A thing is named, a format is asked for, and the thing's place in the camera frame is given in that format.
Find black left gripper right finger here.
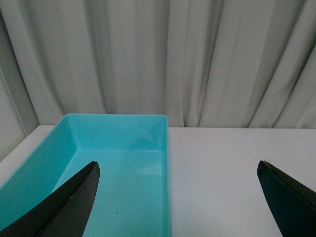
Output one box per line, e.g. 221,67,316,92
257,161,316,237

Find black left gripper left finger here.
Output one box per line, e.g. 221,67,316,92
0,161,100,237

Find grey-white pleated curtain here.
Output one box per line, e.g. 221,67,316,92
0,0,316,158

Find turquoise plastic storage box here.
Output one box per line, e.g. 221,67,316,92
0,114,171,237

